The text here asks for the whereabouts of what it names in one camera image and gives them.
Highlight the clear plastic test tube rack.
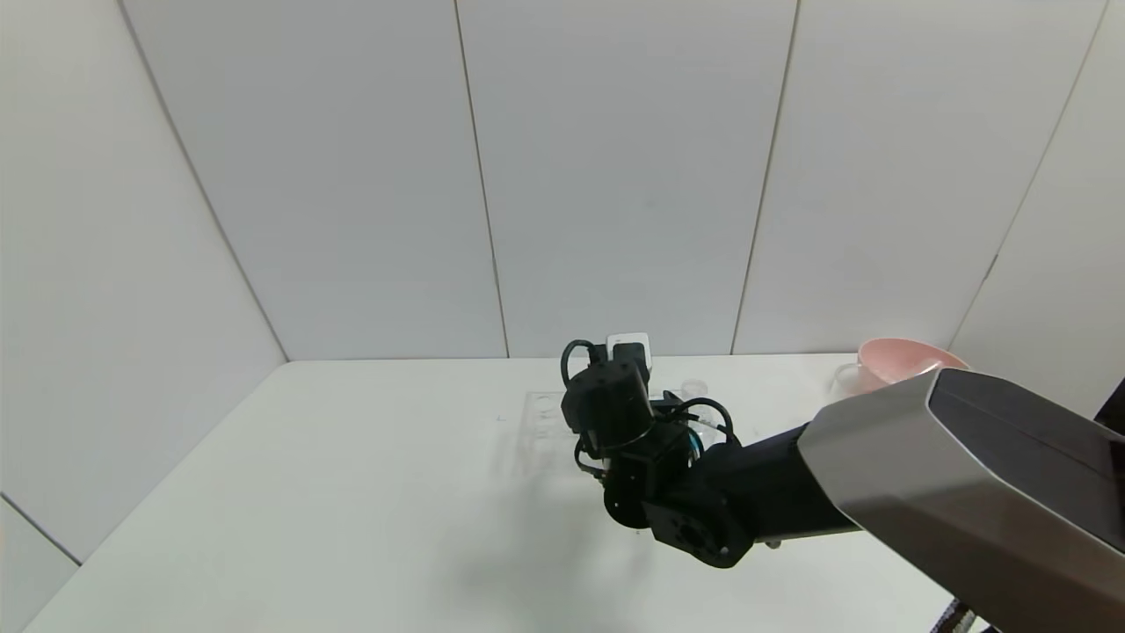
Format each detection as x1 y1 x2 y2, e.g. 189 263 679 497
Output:
512 387 585 477

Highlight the test tube with blue pigment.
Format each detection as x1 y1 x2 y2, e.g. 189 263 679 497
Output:
678 380 709 455

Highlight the clear plastic beaker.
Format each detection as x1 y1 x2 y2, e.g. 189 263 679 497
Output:
830 362 869 404

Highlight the pink bowl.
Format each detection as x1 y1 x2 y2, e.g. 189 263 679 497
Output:
857 338 971 395

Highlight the dark furniture piece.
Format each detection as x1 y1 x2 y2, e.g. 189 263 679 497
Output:
1094 378 1125 437

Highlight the black camera cable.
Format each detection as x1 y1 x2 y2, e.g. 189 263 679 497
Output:
560 338 609 392

